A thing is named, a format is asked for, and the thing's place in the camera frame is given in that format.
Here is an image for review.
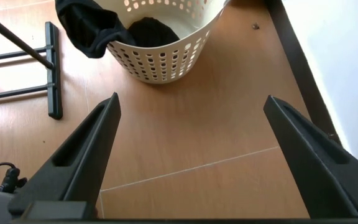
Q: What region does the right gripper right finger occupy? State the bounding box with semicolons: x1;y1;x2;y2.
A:
263;95;358;219

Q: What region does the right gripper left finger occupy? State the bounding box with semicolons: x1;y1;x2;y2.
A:
7;92;122;220

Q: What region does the heap of clothes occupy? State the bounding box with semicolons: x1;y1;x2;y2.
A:
54;0;181;60

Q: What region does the black clothes rack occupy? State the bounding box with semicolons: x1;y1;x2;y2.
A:
0;6;64;121

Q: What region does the white laundry basket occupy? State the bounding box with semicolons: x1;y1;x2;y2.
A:
93;0;230;85

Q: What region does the black cable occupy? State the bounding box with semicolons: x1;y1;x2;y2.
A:
0;161;29;194

